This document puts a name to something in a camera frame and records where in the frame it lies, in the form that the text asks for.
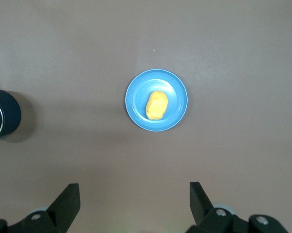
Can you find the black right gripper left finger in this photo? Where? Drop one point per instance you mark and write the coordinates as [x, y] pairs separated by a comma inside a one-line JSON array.
[[62, 208]]

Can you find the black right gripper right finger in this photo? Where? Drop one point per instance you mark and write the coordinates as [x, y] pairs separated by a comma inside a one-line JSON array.
[[200, 210]]

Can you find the yellow potato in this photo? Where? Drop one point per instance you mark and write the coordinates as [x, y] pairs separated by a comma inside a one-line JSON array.
[[157, 105]]

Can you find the blue round plate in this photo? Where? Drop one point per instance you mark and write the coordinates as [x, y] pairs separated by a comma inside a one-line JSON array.
[[136, 97]]

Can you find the brown table mat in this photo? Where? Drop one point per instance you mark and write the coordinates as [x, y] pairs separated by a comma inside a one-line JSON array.
[[209, 36]]

